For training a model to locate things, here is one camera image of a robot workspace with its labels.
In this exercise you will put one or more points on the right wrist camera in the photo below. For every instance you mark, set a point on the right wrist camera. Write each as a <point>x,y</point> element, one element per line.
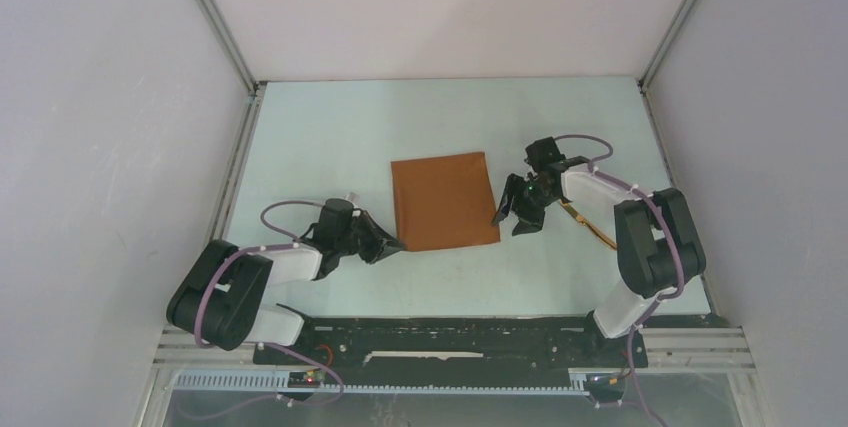
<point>542,154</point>

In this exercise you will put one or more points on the orange cloth napkin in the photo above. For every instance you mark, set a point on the orange cloth napkin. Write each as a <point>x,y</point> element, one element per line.
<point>444,202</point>

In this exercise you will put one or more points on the aluminium frame rail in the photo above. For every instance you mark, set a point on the aluminium frame rail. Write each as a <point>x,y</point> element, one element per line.
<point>675,345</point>

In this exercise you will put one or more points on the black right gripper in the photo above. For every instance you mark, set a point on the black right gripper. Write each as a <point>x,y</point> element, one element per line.
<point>529,221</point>

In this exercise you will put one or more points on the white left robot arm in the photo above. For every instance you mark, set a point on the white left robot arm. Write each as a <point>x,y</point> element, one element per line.
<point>223,300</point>

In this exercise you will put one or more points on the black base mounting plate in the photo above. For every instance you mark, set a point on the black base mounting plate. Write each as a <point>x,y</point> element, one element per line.
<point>455,353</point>

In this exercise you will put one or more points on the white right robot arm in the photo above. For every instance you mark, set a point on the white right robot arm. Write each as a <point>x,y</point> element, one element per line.
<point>658,248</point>

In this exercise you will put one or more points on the gold knife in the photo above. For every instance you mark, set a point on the gold knife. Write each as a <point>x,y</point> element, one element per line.
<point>589,226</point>

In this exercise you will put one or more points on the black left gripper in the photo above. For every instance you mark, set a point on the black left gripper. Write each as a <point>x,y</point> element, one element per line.
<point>377,236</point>

